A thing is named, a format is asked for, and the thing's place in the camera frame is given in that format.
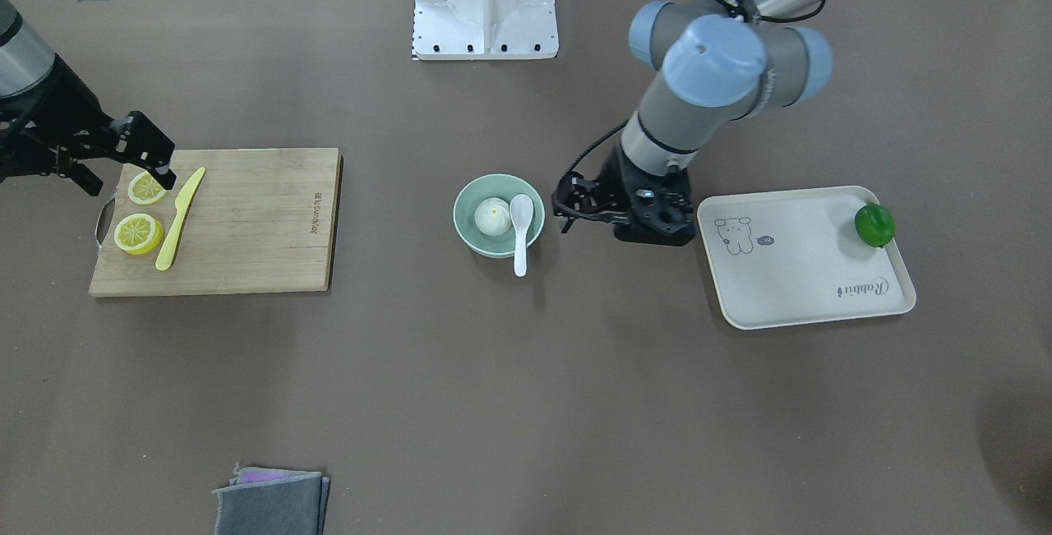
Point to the bamboo cutting board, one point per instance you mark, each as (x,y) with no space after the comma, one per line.
(262,221)

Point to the yellow lemon slice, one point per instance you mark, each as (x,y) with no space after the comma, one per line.
(144,190)
(138,234)

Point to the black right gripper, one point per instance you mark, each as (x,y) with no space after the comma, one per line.
(59,110)

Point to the white ceramic spoon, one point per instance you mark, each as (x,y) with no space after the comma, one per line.
(521,213)

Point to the white steamed bun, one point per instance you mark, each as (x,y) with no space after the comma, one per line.
(492,217)

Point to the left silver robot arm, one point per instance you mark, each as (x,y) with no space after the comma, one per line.
(715,61)

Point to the yellow plastic knife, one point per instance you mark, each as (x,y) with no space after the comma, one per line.
(182,204)

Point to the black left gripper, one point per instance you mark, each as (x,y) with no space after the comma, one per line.
(615,179)

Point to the green lime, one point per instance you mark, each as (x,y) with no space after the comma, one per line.
(875,225)

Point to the grey folded cloth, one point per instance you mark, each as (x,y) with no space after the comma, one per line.
(272,501)

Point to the white rabbit tray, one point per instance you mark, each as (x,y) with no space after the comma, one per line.
(792,257)

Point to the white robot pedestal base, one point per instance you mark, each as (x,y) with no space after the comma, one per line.
(497,30)

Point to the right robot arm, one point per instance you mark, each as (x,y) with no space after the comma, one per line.
(26,58)

